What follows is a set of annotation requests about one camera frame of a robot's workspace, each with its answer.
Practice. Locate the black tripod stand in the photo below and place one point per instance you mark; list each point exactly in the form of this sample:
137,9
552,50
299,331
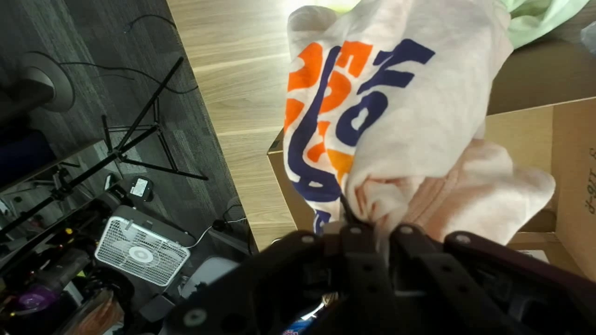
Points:
114,152

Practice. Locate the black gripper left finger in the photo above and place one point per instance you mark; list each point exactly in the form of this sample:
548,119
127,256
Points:
370,290

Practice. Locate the peach printed cloth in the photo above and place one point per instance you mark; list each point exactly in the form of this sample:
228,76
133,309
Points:
425,46

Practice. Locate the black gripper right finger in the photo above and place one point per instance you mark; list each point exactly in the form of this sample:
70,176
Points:
472,307

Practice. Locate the open cardboard box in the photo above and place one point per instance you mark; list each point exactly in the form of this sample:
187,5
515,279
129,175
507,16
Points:
407,158

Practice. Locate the white box fan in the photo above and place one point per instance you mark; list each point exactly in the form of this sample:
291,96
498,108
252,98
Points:
140,251

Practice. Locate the yellow-green cloth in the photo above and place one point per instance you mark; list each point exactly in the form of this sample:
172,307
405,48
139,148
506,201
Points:
533,18

